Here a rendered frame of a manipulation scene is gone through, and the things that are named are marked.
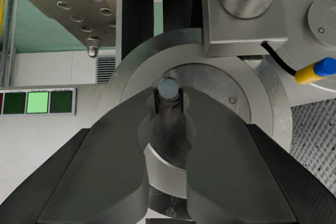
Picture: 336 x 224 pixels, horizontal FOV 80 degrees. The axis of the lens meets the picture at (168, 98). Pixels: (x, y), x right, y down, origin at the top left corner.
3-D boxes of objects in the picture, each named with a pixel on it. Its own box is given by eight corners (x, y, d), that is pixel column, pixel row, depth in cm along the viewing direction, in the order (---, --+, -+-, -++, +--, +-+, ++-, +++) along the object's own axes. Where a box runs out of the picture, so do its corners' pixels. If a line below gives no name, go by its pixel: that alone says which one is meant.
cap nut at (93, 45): (97, 37, 50) (96, 55, 49) (102, 43, 54) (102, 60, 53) (83, 38, 50) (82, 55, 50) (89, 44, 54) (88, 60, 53)
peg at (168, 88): (153, 78, 11) (178, 74, 11) (158, 88, 14) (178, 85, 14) (157, 103, 11) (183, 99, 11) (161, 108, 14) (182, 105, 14)
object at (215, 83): (207, 199, 13) (117, 125, 14) (203, 190, 15) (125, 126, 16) (275, 105, 13) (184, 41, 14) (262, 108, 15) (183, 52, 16)
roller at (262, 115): (214, 16, 16) (307, 142, 14) (192, 85, 42) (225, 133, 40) (90, 93, 16) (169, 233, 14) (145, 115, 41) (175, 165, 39)
